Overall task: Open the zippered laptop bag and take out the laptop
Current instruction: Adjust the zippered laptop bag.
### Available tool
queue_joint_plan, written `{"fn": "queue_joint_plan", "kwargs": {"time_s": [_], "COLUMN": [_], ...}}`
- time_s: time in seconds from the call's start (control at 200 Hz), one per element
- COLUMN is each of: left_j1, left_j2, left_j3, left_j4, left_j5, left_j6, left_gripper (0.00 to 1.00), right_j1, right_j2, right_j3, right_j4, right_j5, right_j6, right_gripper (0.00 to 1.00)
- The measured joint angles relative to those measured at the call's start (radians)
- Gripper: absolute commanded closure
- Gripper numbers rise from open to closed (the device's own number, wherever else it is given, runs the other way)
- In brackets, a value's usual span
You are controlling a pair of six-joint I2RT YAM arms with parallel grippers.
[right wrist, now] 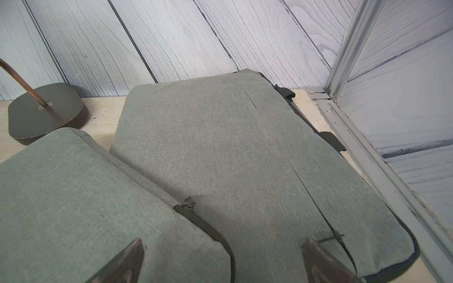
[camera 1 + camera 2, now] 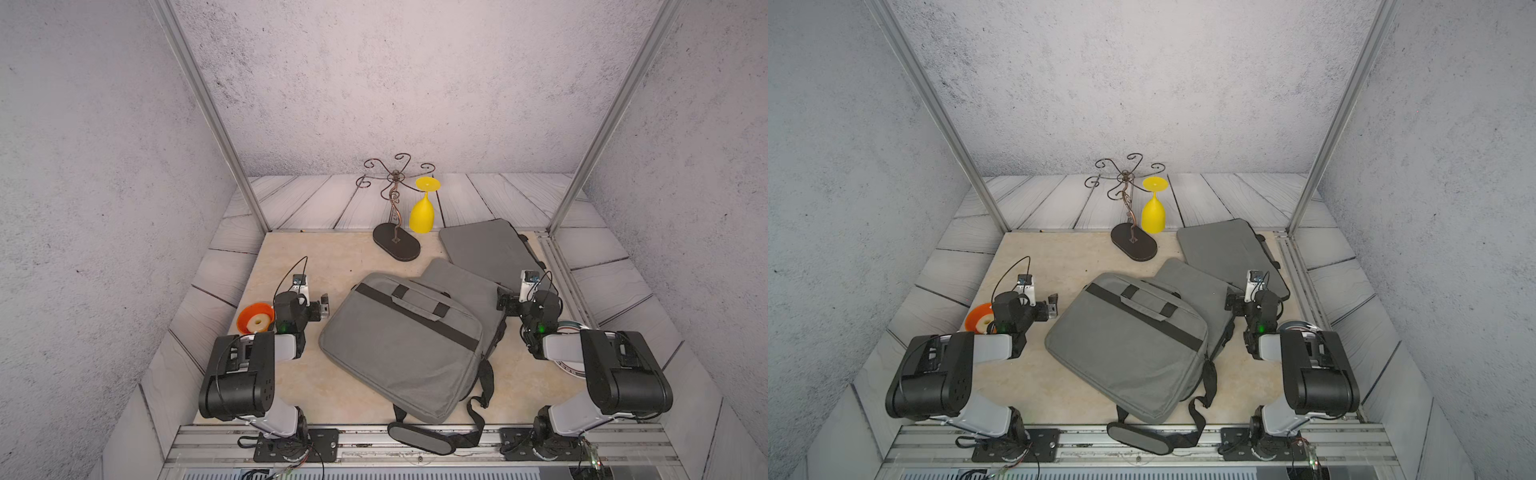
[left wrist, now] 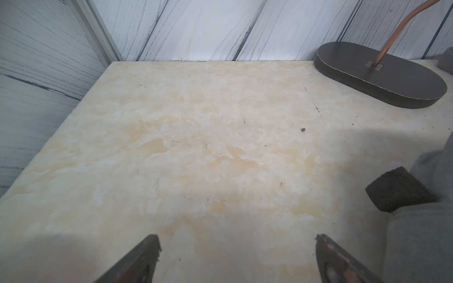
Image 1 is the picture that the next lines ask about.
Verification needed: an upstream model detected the grey laptop bag with strap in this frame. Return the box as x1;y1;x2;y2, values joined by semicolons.
1;128;235;283

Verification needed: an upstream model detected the grey flat laptop sleeve middle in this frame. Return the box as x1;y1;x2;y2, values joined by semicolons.
110;70;420;283

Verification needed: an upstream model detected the brown wire cup stand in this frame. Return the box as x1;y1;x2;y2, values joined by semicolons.
1;60;89;146

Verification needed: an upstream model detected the right aluminium corner post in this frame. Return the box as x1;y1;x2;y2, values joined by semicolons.
325;1;453;283

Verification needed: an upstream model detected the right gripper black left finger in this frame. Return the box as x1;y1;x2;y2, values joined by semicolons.
87;238;145;283

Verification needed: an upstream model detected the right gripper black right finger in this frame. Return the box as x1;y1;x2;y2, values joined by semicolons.
302;238;362;283

